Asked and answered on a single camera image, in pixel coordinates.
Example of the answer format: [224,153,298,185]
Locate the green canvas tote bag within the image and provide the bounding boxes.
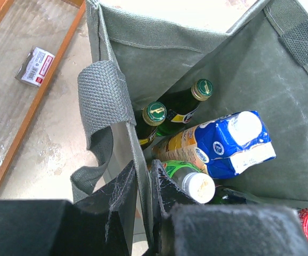
[69,1,308,255]

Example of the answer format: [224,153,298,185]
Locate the orange juice plastic bottle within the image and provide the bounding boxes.
[157,160,215,206]

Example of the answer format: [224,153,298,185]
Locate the blue orange juice carton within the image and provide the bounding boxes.
[152,110,276,179]

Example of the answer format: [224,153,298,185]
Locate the small white label packet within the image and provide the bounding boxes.
[15,46,55,87]

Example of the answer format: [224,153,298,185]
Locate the green Perrier glass bottle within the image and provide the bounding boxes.
[134,101,167,150]

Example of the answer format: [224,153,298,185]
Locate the orange wooden shoe rack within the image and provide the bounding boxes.
[0,1,93,200]

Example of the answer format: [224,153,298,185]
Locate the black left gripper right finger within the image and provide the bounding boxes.
[151,159,198,255]

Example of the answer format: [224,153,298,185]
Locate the dark cola glass bottle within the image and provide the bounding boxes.
[209,185,308,241]

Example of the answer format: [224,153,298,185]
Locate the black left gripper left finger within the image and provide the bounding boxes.
[73,161,137,255]

